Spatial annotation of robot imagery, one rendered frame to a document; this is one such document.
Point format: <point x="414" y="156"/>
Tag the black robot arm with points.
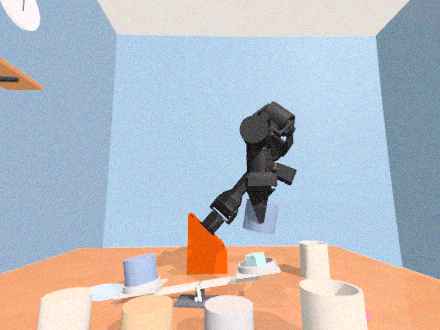
<point x="256" y="131"/>

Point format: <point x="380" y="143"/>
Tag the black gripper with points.
<point x="259" y="182"/>

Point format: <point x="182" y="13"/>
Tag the white round dish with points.
<point x="106" y="291"/>

